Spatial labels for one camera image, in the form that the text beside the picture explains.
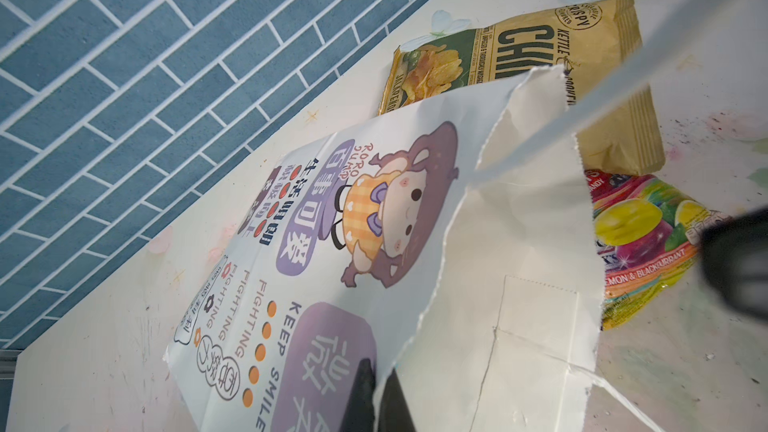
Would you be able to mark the white printed paper bag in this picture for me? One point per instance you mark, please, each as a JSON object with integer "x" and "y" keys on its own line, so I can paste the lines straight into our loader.
{"x": 409, "y": 245}

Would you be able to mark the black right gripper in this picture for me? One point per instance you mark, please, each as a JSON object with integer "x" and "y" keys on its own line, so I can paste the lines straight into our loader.
{"x": 733, "y": 257}

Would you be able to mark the orange Fox's fruits candy bag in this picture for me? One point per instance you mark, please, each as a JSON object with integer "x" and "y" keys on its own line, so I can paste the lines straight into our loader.
{"x": 647, "y": 234}

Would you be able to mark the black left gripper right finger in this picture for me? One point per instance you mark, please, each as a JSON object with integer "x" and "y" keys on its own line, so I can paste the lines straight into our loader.
{"x": 394, "y": 414}

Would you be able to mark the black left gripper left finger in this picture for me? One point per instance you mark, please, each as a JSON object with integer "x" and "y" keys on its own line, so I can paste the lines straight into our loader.
{"x": 359, "y": 415}

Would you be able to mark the yellow chips bag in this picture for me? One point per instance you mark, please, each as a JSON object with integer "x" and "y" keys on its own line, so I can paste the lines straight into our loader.
{"x": 588, "y": 40}

